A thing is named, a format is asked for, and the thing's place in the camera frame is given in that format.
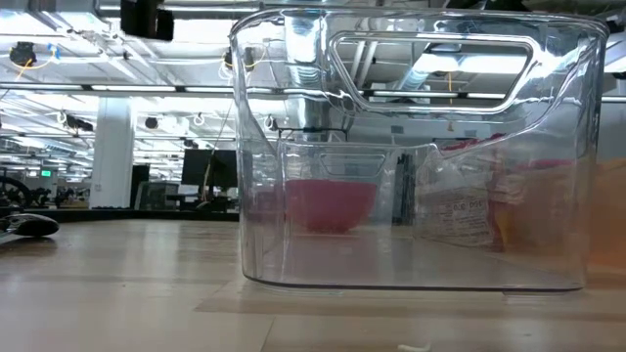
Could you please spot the ceiling light strip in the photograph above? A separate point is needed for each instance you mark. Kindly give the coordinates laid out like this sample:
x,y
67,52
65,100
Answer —
x,y
132,88

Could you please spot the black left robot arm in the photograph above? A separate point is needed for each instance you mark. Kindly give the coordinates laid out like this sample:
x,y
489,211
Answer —
x,y
147,19

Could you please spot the pink bowl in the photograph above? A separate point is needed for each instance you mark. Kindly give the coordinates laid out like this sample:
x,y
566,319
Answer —
x,y
327,205

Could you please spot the green exit sign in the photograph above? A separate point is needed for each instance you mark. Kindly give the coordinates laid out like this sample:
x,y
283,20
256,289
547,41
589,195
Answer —
x,y
46,173

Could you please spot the red-lidded small box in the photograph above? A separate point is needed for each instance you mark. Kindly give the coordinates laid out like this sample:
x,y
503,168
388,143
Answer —
x,y
543,164

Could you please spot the red white food packet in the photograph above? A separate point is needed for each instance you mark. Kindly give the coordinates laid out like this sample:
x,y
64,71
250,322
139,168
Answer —
x,y
455,210

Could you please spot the white pillar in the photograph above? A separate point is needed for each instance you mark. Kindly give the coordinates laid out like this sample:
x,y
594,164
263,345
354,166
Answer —
x,y
111,161

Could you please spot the black aluminium table frame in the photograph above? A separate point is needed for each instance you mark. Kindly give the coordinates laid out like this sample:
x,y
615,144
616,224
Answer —
x,y
122,215

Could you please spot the black monitor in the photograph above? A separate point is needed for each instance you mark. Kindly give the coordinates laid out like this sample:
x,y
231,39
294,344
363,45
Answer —
x,y
200,166

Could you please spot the black ceiling device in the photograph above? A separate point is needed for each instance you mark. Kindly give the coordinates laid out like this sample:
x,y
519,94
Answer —
x,y
22,53

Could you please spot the silver ventilation duct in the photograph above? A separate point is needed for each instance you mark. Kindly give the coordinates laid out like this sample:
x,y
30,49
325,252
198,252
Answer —
x,y
310,58

